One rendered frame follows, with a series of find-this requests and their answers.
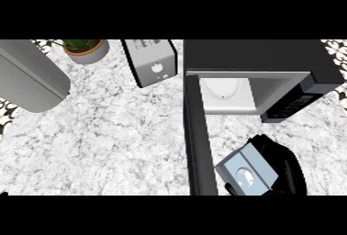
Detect green plant in grey pot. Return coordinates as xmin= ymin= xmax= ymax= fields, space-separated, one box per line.
xmin=47 ymin=39 xmax=111 ymax=65

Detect large grey rounded appliance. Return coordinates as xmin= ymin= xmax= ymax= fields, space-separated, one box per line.
xmin=0 ymin=39 xmax=74 ymax=114

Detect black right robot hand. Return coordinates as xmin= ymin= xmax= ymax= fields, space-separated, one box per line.
xmin=223 ymin=133 xmax=309 ymax=196

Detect pale blue milk carton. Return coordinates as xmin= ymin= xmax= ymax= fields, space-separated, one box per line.
xmin=213 ymin=141 xmax=281 ymax=196

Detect silver and black box appliance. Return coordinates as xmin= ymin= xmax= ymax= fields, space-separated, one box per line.
xmin=120 ymin=39 xmax=179 ymax=89

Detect black microwave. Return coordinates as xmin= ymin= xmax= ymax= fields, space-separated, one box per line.
xmin=182 ymin=39 xmax=347 ymax=124

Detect dark grey microwave door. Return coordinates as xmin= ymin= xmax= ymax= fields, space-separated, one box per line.
xmin=182 ymin=74 xmax=220 ymax=196

